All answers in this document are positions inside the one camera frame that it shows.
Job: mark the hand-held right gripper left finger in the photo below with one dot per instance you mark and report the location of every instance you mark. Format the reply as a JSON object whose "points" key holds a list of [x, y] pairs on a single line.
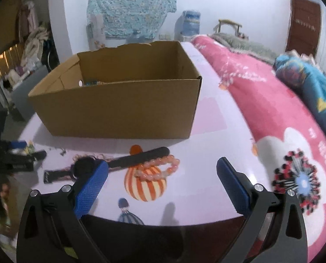
{"points": [[90, 189]]}

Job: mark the black smart watch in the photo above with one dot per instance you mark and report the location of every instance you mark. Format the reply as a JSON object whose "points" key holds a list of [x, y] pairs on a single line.
{"points": [[141, 157]]}

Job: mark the brown door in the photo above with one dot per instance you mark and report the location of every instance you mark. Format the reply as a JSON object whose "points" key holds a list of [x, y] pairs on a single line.
{"points": [[303, 27]]}

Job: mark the pink floral blanket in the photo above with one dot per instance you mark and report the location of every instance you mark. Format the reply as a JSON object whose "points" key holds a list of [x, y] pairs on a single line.
{"points": [[261, 101]]}

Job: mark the yellow-green hair clip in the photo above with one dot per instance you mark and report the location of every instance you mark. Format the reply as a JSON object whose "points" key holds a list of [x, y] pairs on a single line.
{"points": [[31, 148]]}

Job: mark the dark cloth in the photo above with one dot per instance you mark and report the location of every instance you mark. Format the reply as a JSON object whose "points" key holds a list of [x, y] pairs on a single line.
{"points": [[157, 241]]}

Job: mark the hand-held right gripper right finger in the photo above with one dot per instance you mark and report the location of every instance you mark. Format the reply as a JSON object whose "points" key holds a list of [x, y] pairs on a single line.
{"points": [[234, 186]]}

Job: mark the wall socket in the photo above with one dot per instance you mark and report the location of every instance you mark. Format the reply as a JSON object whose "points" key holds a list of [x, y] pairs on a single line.
{"points": [[164, 37]]}

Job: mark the blue printed blanket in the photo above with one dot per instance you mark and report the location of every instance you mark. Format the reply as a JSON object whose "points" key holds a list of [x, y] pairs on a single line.
{"points": [[313, 87]]}

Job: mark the hanging pink clothes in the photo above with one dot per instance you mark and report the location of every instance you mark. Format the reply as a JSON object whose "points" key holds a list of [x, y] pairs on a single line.
{"points": [[28, 19]]}

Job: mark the green patterned cloth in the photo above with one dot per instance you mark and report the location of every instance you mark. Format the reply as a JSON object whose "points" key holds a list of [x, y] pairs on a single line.
{"points": [[71, 253]]}

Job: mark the turquoise floral wall cloth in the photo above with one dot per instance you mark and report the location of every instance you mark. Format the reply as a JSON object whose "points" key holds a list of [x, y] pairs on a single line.
{"points": [[130, 5]]}

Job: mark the brown cardboard box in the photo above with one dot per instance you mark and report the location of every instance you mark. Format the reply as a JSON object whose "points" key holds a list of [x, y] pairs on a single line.
{"points": [[119, 109]]}

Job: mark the empty clear water bottle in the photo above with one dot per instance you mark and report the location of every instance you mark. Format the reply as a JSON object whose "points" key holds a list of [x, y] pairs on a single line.
{"points": [[137, 37]]}

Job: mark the grey-green quilt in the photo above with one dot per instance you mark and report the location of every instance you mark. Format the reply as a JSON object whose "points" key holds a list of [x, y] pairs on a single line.
{"points": [[242, 46]]}

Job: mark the grey cabinet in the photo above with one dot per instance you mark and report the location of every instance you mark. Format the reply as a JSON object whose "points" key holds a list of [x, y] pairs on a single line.
{"points": [[28, 87]]}

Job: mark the brown wooden cabinet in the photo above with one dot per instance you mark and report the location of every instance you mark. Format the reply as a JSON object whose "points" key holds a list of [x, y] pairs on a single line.
{"points": [[4, 24]]}

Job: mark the white water dispenser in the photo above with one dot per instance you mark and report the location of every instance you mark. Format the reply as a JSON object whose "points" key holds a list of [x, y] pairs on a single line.
{"points": [[182, 37]]}

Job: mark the white wall calendar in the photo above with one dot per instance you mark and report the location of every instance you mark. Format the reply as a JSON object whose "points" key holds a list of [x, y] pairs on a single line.
{"points": [[95, 33]]}

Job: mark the wooden chair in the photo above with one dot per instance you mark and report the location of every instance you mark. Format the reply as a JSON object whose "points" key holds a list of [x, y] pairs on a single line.
{"points": [[228, 22]]}

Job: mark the blue water dispenser bottle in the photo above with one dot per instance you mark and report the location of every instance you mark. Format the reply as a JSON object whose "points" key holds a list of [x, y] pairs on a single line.
{"points": [[190, 23]]}

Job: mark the pile of clothes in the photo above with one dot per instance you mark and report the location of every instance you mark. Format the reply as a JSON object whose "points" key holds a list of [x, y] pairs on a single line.
{"points": [[35, 46]]}

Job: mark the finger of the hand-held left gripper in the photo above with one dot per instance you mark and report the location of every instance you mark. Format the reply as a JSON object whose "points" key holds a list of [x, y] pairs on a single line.
{"points": [[18, 144], [26, 160]]}

